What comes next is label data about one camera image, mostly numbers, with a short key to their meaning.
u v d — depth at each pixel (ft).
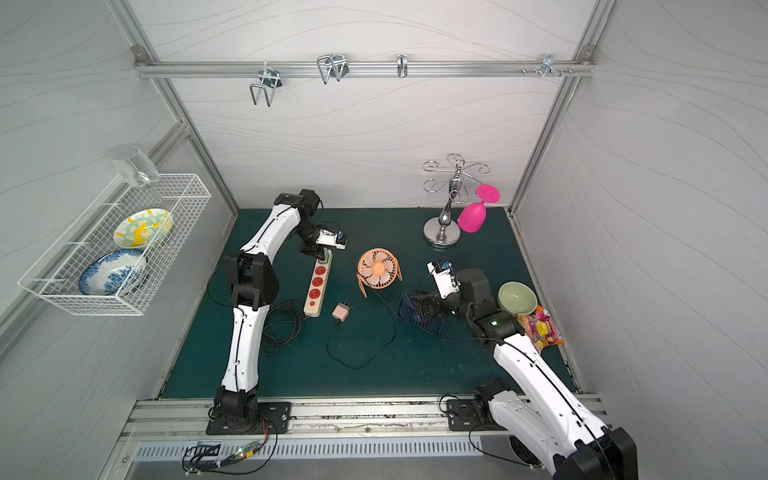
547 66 2.51
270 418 2.42
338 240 2.90
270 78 2.57
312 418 2.46
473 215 3.14
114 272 2.05
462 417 2.40
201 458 2.26
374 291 3.03
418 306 2.25
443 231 3.65
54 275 1.82
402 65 2.45
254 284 2.05
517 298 3.05
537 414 1.82
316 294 3.05
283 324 2.82
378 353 2.67
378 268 3.05
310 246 2.95
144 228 2.31
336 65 2.50
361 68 2.52
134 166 2.09
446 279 2.25
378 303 2.91
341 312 2.97
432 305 2.26
